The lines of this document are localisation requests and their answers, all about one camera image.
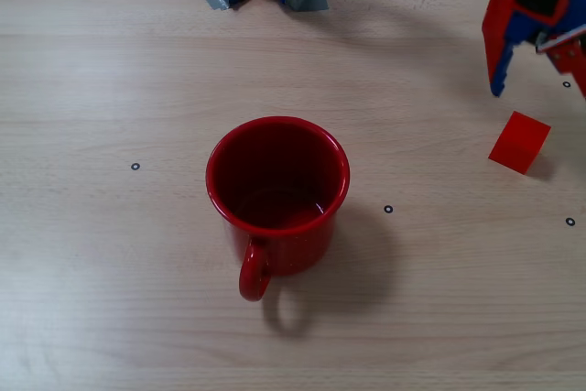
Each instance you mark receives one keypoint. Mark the red and blue gripper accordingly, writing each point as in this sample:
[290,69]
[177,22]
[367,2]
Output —
[504,49]

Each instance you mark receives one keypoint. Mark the red cube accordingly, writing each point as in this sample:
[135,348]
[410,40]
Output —
[519,144]

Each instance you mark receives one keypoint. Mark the red enamel mug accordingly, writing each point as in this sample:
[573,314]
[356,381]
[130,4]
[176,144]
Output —
[284,244]

